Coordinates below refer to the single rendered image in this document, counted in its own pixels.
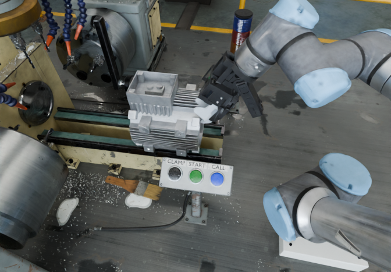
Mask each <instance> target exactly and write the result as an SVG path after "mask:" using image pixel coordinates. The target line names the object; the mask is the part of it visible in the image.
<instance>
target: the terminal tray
mask: <svg viewBox="0 0 391 272"><path fill-rule="evenodd" d="M139 72H141V74H139ZM172 75H174V77H172ZM178 88H179V79H178V74H172V73H160V72H149V71H142V70H138V71H137V72H136V74H135V76H134V78H133V80H132V82H131V84H130V86H129V88H128V89H127V92H126V95H127V100H128V102H129V105H130V109H131V110H135V111H137V112H138V114H139V113H140V112H141V113H142V114H143V113H144V112H145V113H146V114H148V113H150V115H152V114H154V115H157V114H159V116H161V114H162V115H163V116H165V115H167V116H168V117H170V115H172V112H173V108H172V106H173V103H174V99H175V95H176V92H177V89H178ZM130 90H133V91H130ZM166 93H168V95H167V96H166V95H165V94H166Z"/></svg>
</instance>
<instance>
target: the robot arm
mask: <svg viewBox="0 0 391 272"><path fill-rule="evenodd" d="M318 20H319V15H318V14H317V12H316V10H315V8H314V7H313V6H312V5H311V4H310V3H309V2H308V1H307V0H280V1H279V2H278V3H277V4H276V5H275V6H274V7H273V8H272V9H270V10H269V12H268V14H267V15H266V16H265V17H264V18H263V20H262V21H261V22H260V23H259V25H258V26H257V27H256V28H255V29H254V31H253V32H252V33H251V34H250V35H249V37H247V38H246V40H245V41H244V42H243V43H242V45H241V46H240V47H239V48H238V49H237V50H236V52H235V53H234V54H233V53H232V52H230V51H228V50H227V51H226V52H225V53H224V54H223V55H222V57H221V58H220V60H219V61H218V62H217V63H216V64H215V65H212V66H211V67H210V68H209V69H208V71H207V72H206V74H205V75H204V76H203V77H202V80H203V81H205V84H204V86H203V87H202V89H201V90H200V92H199V96H198V97H197V98H196V100H195V101H196V103H197V104H198V105H199V106H200V107H195V108H194V112H195V113H196V114H197V115H198V116H200V117H201V120H200V122H201V123H211V122H216V121H218V120H220V119H222V118H223V117H224V116H225V115H226V114H227V113H228V112H229V111H230V109H232V108H233V107H234V105H235V104H236V103H237V101H238V99H239V96H242V98H243V100H244V102H245V104H246V106H247V109H248V111H249V113H250V114H251V116H252V118H256V117H259V116H262V111H263V110H264V106H263V103H262V101H261V99H260V98H259V96H258V94H257V92H256V90H255V87H254V85H253V82H255V81H256V80H257V79H258V78H259V77H261V76H262V75H263V74H264V73H265V72H266V71H267V70H268V69H269V68H270V67H271V66H273V65H274V64H275V63H276V62H277V63H278V65H279V66H280V68H281V69H282V70H283V72H284V74H285V75H286V77H287V78H288V80H289V81H290V82H291V84H292V85H293V87H294V90H295V92H296V93H297V94H299V95H300V97H301V98H302V99H303V100H304V102H305V103H306V104H307V105H308V106H309V107H311V108H318V107H321V106H323V105H326V104H327V103H329V102H331V101H333V100H335V99H337V98H338V97H340V96H341V95H342V94H344V93H345V92H346V91H347V90H348V89H349V88H350V87H351V80H353V79H356V78H359V79H360V80H362V81H363V82H364V83H366V84H367V85H369V86H371V87H372V88H373V89H375V90H376V91H378V92H379V93H381V94H382V95H384V96H385V97H387V98H388V99H389V100H391V30H389V29H376V30H367V31H363V32H362V33H359V34H357V35H355V36H351V37H348V38H344V39H342V40H338V41H335V42H332V43H329V44H325V45H323V44H322V43H321V42H320V41H319V39H318V38H317V37H316V35H315V34H314V33H313V31H312V30H311V29H313V28H314V26H315V25H316V24H317V22H318ZM210 70H211V74H210V76H209V78H208V77H206V75H207V74H208V72H209V71H210ZM371 183H372V179H371V176H370V174H369V172H368V170H367V169H366V168H365V167H364V166H363V165H362V164H361V163H360V162H359V161H357V160H356V159H355V158H353V157H350V156H348V155H344V154H342V153H329V154H327V155H325V156H324V157H323V158H322V159H320V162H319V165H318V166H317V167H315V168H313V169H311V170H309V171H307V172H305V173H303V174H301V175H299V176H297V177H295V178H293V179H291V180H289V181H287V182H285V183H283V184H281V185H279V186H277V187H273V188H272V189H271V190H269V191H267V192H266V193H265V194H264V198H263V204H264V209H265V212H266V215H267V217H268V220H269V222H270V223H271V225H272V227H273V228H274V230H275V231H276V233H277V234H278V235H279V236H280V237H281V238H282V239H283V240H285V241H287V242H290V241H295V240H296V238H298V237H302V238H304V239H306V240H308V241H310V242H313V243H324V242H329V243H331V244H333V245H335V246H337V247H338V248H341V249H343V250H345V251H347V252H349V253H351V254H353V255H355V256H357V257H359V258H361V259H363V260H365V261H367V262H369V263H371V264H373V265H375V266H377V267H379V268H382V269H384V270H386V271H388V272H391V214H390V213H386V212H383V211H379V210H375V209H372V208H369V207H365V206H361V205H358V204H357V203H358V201H359V200H360V199H361V198H362V197H363V196H364V195H366V194H367V193H368V189H369V188H370V186H371Z"/></svg>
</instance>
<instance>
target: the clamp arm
mask: <svg viewBox="0 0 391 272"><path fill-rule="evenodd" d="M93 23H94V24H93V27H94V29H96V32H97V36H98V39H99V43H100V45H101V48H102V52H103V55H104V58H105V61H106V65H107V67H108V69H107V71H108V73H109V74H110V77H111V80H112V84H113V87H114V89H115V90H120V88H121V84H120V83H121V81H122V80H121V79H120V76H119V72H118V68H117V65H116V61H115V57H114V54H113V51H112V47H111V43H110V40H109V36H108V32H107V30H106V26H105V22H104V18H103V16H96V17H95V19H94V20H93Z"/></svg>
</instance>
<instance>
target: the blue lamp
mask: <svg viewBox="0 0 391 272"><path fill-rule="evenodd" d="M252 20H253V16H252V17H251V18H249V19H240V18H238V17H236V16H235V15H234V21H233V29H234V30H235V31H237V32H240V33H245V32H248V31H250V30H251V24H252Z"/></svg>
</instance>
